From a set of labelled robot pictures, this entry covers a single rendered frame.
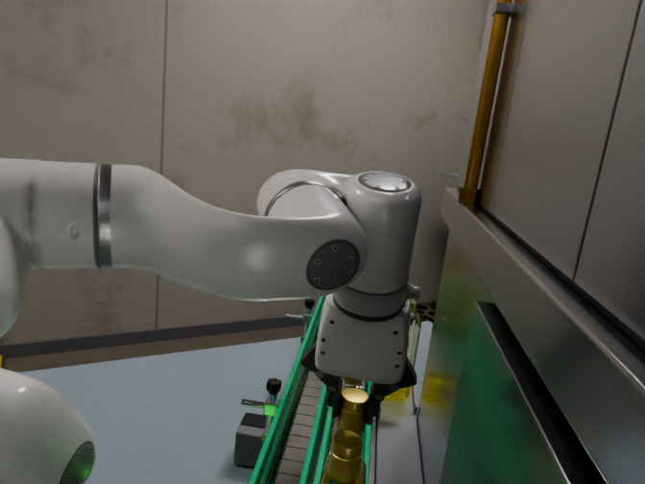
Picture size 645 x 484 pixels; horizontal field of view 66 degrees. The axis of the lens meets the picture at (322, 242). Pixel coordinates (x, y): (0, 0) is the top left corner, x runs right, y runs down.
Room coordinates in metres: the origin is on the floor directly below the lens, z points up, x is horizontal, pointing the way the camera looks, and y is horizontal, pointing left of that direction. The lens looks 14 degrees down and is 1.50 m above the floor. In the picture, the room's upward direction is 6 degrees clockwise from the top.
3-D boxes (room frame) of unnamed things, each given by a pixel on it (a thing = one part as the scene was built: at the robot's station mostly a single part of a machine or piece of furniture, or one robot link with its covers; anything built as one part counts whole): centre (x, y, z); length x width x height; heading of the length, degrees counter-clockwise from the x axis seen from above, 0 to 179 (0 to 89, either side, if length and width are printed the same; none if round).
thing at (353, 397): (0.54, -0.06, 1.16); 0.04 x 0.04 x 0.04
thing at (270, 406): (0.86, 0.08, 0.94); 0.07 x 0.04 x 0.13; 84
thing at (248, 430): (0.97, 0.10, 0.79); 0.08 x 0.08 x 0.08; 84
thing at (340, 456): (0.48, -0.05, 1.14); 0.04 x 0.04 x 0.04
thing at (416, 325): (1.10, -0.22, 1.01); 0.06 x 0.06 x 0.26; 4
